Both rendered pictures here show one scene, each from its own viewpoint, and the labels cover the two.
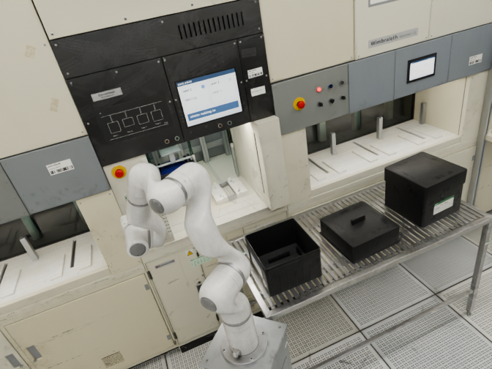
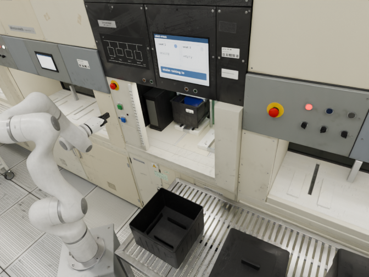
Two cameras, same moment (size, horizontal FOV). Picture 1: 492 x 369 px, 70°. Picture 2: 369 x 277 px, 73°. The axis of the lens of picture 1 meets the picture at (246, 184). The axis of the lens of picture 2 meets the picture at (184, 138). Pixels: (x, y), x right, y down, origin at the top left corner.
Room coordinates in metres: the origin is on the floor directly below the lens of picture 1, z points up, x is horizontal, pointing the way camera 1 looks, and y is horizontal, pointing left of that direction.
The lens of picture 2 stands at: (0.93, -0.77, 1.99)
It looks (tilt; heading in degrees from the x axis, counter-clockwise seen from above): 38 degrees down; 50
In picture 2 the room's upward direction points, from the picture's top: 6 degrees counter-clockwise
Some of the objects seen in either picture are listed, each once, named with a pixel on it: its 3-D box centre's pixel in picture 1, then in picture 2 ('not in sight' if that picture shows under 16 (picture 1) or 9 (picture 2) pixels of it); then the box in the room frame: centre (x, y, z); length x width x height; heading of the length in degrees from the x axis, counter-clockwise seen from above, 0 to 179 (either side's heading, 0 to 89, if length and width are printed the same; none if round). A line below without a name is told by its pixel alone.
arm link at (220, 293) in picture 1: (225, 297); (57, 219); (0.91, 0.15, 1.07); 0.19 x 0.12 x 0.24; 145
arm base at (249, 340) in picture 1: (240, 329); (80, 242); (0.93, 0.13, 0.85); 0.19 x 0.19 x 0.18
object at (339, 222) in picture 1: (358, 227); (249, 269); (1.43, -0.53, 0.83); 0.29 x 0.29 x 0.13; 18
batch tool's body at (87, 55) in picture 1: (194, 179); (203, 116); (2.04, 0.32, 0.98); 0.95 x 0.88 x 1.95; 15
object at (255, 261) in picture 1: (282, 255); (168, 225); (1.31, -0.11, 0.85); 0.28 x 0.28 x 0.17; 14
